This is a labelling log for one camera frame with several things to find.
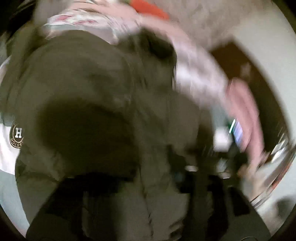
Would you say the olive green puffer jacket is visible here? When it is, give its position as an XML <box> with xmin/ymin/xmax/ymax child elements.
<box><xmin>1</xmin><ymin>26</ymin><xmax>210</xmax><ymax>240</ymax></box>

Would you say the grey white striped bed quilt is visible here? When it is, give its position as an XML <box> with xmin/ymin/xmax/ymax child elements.
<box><xmin>0</xmin><ymin>55</ymin><xmax>31</xmax><ymax>235</ymax></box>

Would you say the pink folded blanket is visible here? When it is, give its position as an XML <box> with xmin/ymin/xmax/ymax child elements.
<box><xmin>226</xmin><ymin>78</ymin><xmax>264</xmax><ymax>168</ymax></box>

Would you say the floral pink pillow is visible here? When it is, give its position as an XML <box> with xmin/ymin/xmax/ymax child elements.
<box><xmin>44</xmin><ymin>1</ymin><xmax>228</xmax><ymax>106</ymax></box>

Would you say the dark wooden cabinet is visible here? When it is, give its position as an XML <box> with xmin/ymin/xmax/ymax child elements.
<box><xmin>210</xmin><ymin>42</ymin><xmax>290</xmax><ymax>152</ymax></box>

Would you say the orange carrot plush pillow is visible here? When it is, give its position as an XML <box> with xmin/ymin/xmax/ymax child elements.
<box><xmin>128</xmin><ymin>0</ymin><xmax>170</xmax><ymax>20</ymax></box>

